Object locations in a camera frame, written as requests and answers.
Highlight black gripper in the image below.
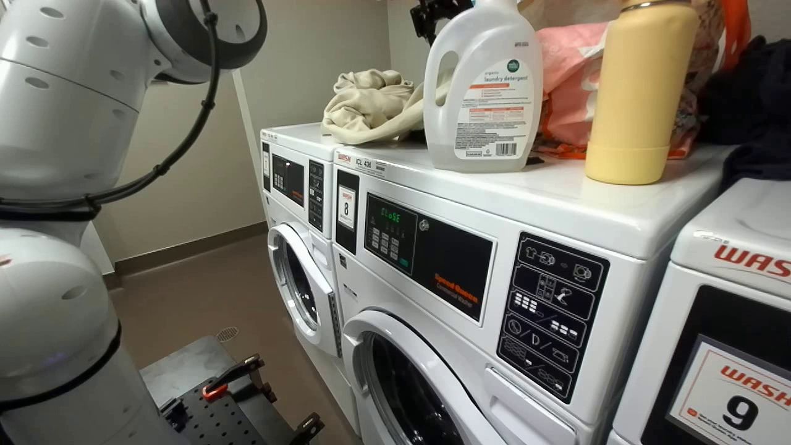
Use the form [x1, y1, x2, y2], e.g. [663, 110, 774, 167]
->
[407, 0, 478, 47]

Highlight cream jersey cloth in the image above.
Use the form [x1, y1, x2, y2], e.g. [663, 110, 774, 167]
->
[320, 68, 430, 148]

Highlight pink plastic bag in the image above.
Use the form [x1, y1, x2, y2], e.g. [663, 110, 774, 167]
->
[531, 21, 619, 163]

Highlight small white washing machine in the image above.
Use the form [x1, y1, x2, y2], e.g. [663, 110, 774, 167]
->
[256, 121, 366, 436]

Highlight white washing machine, black panels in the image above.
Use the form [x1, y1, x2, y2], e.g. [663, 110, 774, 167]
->
[328, 139, 737, 445]

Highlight white washing machine number nine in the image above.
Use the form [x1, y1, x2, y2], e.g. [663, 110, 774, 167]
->
[605, 177, 791, 445]

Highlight white detergent bottle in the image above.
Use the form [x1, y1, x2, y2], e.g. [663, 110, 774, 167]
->
[420, 0, 547, 174]

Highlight yellow cylindrical bottle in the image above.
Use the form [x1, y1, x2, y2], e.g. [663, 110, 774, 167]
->
[583, 0, 704, 188]

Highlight round door of small washer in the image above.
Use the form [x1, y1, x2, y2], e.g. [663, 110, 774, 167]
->
[265, 220, 343, 359]

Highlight dark navy garment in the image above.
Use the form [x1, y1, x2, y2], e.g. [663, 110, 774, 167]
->
[700, 36, 791, 188]

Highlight round door of large washer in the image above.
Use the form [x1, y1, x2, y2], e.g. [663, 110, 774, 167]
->
[339, 309, 506, 445]

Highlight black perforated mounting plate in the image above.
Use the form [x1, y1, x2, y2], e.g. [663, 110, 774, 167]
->
[161, 379, 327, 445]

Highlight orange strapped laundry bag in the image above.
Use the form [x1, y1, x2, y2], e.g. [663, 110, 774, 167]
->
[521, 0, 757, 163]

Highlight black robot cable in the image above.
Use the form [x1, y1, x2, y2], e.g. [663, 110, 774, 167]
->
[0, 5, 228, 222]

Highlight black clamp with red handle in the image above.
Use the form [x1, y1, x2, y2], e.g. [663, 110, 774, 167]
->
[197, 353, 279, 409]

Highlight grey metal base plate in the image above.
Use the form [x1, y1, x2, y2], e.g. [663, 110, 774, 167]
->
[139, 331, 243, 410]

